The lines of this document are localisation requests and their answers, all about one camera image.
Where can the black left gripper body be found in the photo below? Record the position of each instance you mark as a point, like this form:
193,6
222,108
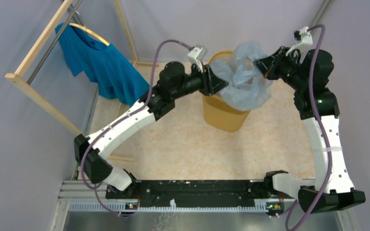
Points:
199,82

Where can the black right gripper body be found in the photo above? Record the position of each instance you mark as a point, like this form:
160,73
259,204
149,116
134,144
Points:
287,70

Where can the light blue trash bag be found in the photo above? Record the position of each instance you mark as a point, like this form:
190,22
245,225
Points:
247,88

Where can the yellow mesh trash bin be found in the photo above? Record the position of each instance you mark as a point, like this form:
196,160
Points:
218,114

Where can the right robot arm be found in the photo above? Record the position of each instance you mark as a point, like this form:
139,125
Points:
332,190

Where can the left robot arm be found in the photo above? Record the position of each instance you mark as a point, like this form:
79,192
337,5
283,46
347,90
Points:
92,151

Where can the blue t-shirt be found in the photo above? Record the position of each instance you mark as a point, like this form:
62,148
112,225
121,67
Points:
102,64

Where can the wooden clothes hanger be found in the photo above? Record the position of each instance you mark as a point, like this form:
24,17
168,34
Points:
90,32

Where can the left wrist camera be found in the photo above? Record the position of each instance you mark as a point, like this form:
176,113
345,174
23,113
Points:
196,56

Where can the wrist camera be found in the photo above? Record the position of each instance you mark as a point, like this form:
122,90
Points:
196,56
304,40

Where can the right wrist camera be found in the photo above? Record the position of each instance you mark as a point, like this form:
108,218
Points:
304,40

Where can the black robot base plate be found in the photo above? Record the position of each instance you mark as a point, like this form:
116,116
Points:
196,193

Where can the aluminium frame rail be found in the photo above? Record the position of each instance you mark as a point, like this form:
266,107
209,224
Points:
85,199

